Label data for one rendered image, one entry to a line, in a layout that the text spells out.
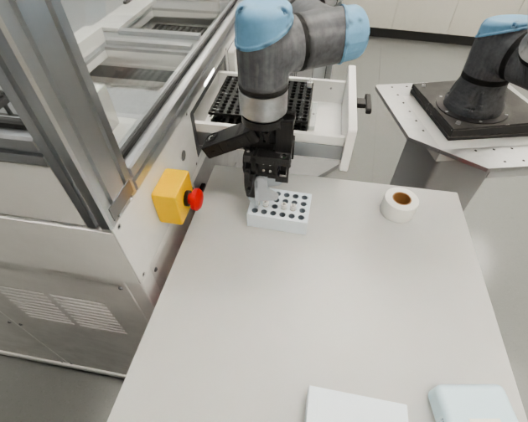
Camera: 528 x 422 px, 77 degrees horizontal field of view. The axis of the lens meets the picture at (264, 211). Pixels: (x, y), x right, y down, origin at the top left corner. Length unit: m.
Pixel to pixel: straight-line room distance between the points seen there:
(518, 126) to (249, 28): 0.84
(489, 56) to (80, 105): 0.90
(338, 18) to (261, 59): 0.12
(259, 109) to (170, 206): 0.22
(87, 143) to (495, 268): 1.73
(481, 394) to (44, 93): 0.63
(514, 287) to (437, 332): 1.22
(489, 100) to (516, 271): 1.02
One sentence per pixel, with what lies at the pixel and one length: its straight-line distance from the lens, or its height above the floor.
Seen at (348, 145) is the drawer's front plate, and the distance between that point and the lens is 0.71.
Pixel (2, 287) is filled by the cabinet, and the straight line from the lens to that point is 0.93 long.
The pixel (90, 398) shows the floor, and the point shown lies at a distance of 1.46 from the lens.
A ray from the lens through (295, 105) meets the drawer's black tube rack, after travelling 0.80.
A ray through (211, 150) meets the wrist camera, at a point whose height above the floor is 0.94.
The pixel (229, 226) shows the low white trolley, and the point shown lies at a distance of 0.70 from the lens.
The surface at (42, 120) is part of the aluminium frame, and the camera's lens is 0.41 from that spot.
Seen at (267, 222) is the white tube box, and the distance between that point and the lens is 0.68.
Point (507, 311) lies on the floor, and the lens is 1.76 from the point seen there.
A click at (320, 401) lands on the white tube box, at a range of 0.50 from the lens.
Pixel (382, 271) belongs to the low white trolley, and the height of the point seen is 0.76.
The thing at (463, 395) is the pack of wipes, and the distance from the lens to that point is 0.57.
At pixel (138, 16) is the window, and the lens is 0.59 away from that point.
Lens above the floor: 1.30
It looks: 48 degrees down
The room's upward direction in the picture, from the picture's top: straight up
